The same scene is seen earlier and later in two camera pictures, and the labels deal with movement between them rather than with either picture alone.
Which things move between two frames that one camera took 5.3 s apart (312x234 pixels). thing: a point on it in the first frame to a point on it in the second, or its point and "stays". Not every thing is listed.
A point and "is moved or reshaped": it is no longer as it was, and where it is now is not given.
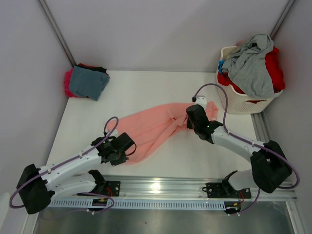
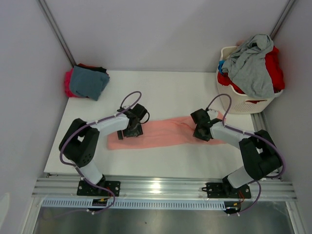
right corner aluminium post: [288, 7] stays
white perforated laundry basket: [233, 102] stays
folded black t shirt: [99, 69] stays
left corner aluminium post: [56, 30] stays
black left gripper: [121, 160] to [136, 132]
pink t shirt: [149, 126] is moved or reshaped
